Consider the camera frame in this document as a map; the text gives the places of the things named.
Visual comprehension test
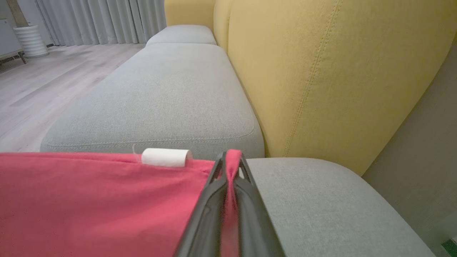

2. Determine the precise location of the brown tree trunk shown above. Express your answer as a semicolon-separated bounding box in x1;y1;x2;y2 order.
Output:
6;0;29;28

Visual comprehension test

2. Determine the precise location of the white ribbed planter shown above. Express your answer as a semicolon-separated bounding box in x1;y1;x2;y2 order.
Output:
14;24;49;58

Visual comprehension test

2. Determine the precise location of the large yellow sofa backrest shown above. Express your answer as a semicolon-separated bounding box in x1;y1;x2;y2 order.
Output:
213;0;457;176

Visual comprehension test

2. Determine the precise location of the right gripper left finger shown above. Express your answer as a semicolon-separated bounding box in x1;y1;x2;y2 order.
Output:
173;151;229;257

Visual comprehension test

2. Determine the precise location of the red jersey with white trim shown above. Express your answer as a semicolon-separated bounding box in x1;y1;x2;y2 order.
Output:
0;148;247;257

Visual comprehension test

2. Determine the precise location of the grey sofa seat cushion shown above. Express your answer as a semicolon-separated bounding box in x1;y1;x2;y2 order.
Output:
146;24;217;46
246;157;436;257
40;43;265;161

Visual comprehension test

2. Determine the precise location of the grey pleated curtain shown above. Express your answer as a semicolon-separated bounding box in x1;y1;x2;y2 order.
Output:
34;0;167;46

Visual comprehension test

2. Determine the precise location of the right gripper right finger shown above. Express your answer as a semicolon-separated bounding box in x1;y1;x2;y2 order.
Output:
236;153;286;257

